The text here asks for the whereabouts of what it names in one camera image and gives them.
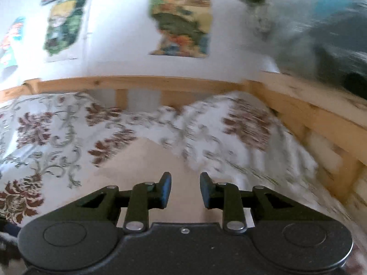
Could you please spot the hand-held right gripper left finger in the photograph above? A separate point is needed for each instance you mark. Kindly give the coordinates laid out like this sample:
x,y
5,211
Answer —
x,y
165,189

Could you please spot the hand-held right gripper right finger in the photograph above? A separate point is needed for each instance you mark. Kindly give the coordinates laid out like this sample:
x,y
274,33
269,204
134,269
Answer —
x,y
205,191

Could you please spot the floral printed blanket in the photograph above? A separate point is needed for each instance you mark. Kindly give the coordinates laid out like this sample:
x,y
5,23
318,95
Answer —
x,y
57,137

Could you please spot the dark grey cloth pile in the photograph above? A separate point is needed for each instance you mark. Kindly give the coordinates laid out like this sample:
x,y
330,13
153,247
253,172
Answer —
x,y
329,51

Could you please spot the blue cloth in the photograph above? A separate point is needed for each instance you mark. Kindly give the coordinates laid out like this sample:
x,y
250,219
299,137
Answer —
x,y
332,3

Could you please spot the wooden bed frame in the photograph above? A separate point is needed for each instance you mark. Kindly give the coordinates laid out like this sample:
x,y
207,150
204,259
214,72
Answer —
x,y
177,84

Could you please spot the colourful wall poster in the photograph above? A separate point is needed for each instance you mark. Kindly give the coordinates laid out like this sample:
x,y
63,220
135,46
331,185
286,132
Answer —
x,y
180,20

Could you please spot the green wall poster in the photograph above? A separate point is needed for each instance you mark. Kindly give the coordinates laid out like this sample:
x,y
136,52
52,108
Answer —
x,y
64,25

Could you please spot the teal and red wall poster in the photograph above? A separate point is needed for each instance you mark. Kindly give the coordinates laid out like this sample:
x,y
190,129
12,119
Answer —
x,y
10,45

